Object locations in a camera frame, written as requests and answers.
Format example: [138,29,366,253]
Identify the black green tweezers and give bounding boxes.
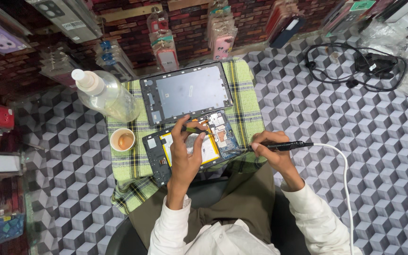
[181,126,216,137]

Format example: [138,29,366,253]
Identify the hanging bunch of red cases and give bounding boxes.
[147,6,180,72]

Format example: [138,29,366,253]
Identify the wooden wall rail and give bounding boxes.
[99,0,212,24]

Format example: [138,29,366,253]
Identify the grey tablet back cover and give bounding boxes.
[139,61,234,127]

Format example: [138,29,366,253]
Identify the clear plastic liquid bottle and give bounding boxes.
[71,69,141,123]

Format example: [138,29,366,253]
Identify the person's right hand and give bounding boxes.
[251,131,299,178]

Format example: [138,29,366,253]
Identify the black soldering iron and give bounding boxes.
[223,140,315,155]

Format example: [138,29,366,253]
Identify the person's olive trousers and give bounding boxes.
[128,162,276,250]

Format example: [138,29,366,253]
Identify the white soldering iron cable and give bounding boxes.
[312,143,355,255]

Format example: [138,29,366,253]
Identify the clear plastic bag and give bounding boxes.
[358,9,408,98]

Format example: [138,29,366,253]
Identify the green plaid cloth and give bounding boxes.
[106,58,268,215]

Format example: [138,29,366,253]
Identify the hanging bunch of clear cases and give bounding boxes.
[38,45,81,89]
[93,39,138,83]

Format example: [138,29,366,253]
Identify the person's left hand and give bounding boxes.
[170,115,208,182]

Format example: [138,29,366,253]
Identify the hanging bunch of dark cases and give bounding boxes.
[263,0,307,49]

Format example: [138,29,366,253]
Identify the hanging bunch of packaged cases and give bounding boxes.
[322,0,396,38]

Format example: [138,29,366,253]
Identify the packaged clear phone case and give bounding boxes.
[24,0,104,44]

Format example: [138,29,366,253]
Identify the white paper cup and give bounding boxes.
[109,127,136,152]

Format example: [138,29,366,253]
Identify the blue patterned phone case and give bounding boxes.
[0,212,26,246]

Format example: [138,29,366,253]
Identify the hanging bunch of pink cases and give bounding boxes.
[206,0,239,61]

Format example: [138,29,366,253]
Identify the opened tablet with yellow battery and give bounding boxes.
[142,110,242,188]

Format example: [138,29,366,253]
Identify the black charger with cable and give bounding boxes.
[305,42,408,93]

